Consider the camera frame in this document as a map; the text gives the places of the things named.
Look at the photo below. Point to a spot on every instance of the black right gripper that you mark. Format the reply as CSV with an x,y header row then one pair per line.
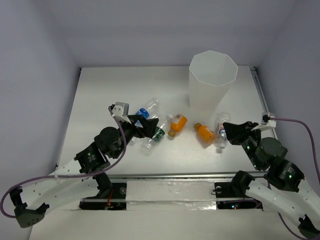
x,y
235,131

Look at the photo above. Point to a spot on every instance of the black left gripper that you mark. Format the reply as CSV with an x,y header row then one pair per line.
x,y
136,124

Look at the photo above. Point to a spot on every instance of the clear bottle red blue label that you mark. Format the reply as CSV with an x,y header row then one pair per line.
x,y
223,117

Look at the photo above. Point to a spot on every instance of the orange bottle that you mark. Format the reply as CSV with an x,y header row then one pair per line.
x,y
177,124
207,135

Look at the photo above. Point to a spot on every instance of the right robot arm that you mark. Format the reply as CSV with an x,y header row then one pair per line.
x,y
287,192

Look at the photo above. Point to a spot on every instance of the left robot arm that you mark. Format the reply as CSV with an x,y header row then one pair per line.
x,y
82,177

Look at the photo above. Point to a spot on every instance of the white octagonal plastic bin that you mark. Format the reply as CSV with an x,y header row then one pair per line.
x,y
211,75

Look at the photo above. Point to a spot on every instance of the clear bottle green label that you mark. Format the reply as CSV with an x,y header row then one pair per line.
x,y
149,144

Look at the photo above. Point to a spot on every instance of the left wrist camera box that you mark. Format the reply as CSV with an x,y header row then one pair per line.
x,y
119,109

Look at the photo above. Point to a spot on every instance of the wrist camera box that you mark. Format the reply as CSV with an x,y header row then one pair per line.
x,y
119,109
268,122

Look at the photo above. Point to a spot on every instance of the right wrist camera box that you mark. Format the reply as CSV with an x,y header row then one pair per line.
x,y
268,122

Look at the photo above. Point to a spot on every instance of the aluminium front rail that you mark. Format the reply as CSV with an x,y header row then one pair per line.
x,y
175,175

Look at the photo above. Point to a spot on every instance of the aluminium rail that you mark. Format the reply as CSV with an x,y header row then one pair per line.
x,y
175,175
261,92

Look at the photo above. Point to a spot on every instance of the aluminium right side rail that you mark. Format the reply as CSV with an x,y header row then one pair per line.
x,y
261,92

